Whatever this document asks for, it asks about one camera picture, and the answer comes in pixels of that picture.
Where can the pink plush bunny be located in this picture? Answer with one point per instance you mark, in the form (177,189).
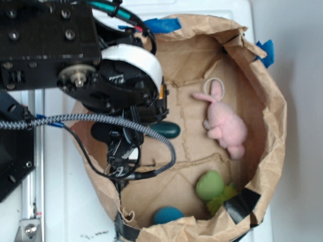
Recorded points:
(222,123)

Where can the blue ball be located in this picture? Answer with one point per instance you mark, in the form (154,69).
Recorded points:
(166,214)

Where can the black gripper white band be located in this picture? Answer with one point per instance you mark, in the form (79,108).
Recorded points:
(128,76)

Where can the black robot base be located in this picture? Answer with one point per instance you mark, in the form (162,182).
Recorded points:
(17,146)

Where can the green plush toy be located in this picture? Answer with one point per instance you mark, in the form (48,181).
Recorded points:
(212,190)

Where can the aluminium rail frame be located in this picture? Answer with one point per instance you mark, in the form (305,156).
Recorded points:
(33,184)

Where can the brown paper bag bin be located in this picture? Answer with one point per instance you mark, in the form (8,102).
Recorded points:
(204,47)

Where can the dark green toy cucumber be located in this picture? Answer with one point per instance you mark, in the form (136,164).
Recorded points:
(168,129)

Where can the metal corner bracket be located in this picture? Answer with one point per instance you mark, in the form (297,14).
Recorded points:
(29,230)

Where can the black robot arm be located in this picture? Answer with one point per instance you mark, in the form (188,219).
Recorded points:
(97,52)

